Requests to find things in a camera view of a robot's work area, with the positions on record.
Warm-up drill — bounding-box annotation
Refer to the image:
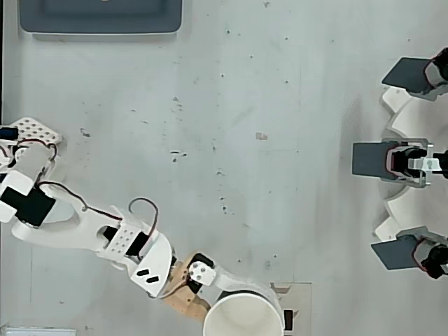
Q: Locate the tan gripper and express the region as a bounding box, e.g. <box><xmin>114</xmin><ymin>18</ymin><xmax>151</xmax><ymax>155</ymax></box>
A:
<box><xmin>159</xmin><ymin>251</ymin><xmax>284</xmax><ymax>323</ymax></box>

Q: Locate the printed paper mat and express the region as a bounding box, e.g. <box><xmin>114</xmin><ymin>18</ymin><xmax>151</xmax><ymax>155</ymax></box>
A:
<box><xmin>269</xmin><ymin>281</ymin><xmax>313</xmax><ymax>336</ymax></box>

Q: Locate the dark grey flat plate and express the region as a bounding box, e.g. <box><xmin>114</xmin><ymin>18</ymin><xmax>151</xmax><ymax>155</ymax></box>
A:
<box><xmin>351</xmin><ymin>141</ymin><xmax>393</xmax><ymax>178</ymax></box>
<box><xmin>381</xmin><ymin>57</ymin><xmax>433</xmax><ymax>95</ymax></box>
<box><xmin>370</xmin><ymin>236</ymin><xmax>421</xmax><ymax>271</ymax></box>

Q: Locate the white gear-shaped stand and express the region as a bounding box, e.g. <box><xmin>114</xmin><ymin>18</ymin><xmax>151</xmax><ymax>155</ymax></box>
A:
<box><xmin>370</xmin><ymin>87</ymin><xmax>448</xmax><ymax>242</ymax></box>

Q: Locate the grey plastic tray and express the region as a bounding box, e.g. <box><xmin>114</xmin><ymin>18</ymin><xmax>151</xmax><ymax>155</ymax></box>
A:
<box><xmin>17</xmin><ymin>0</ymin><xmax>183</xmax><ymax>42</ymax></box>

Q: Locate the red black looped cable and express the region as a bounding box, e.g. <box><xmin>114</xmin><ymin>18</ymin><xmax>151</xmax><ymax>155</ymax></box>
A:
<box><xmin>128</xmin><ymin>197</ymin><xmax>159</xmax><ymax>253</ymax></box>

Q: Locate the red black arm cable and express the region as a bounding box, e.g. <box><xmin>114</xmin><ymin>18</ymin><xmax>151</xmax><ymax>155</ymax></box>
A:
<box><xmin>36</xmin><ymin>181</ymin><xmax>123</xmax><ymax>221</ymax></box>

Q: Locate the black motor module with bracket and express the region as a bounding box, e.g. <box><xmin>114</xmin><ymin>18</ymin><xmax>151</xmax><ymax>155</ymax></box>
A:
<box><xmin>383</xmin><ymin>138</ymin><xmax>448</xmax><ymax>188</ymax></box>

